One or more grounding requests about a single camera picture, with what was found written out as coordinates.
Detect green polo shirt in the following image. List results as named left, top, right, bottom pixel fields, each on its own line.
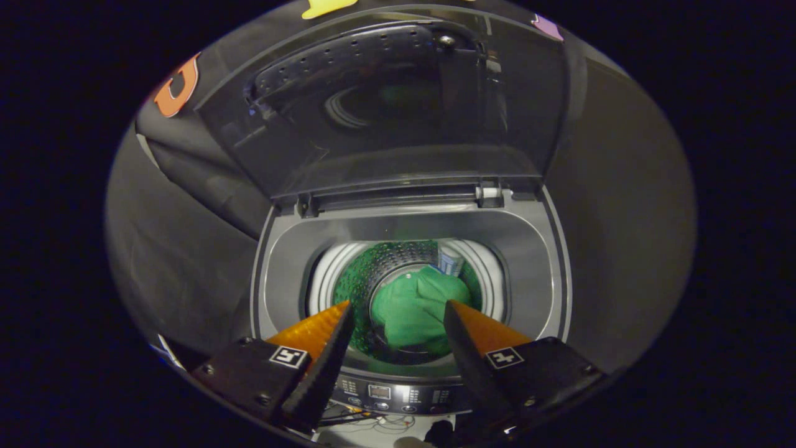
left=370, top=266, right=472, bottom=357

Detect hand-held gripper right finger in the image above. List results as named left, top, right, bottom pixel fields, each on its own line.
left=443, top=300, right=608, bottom=437

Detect tangled floor cables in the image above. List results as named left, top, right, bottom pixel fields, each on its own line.
left=320, top=403, right=417, bottom=436

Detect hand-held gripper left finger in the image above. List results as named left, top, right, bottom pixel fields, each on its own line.
left=192, top=301, right=355, bottom=434

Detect dark washing machine lid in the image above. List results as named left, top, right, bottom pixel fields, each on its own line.
left=196, top=6, right=570, bottom=209

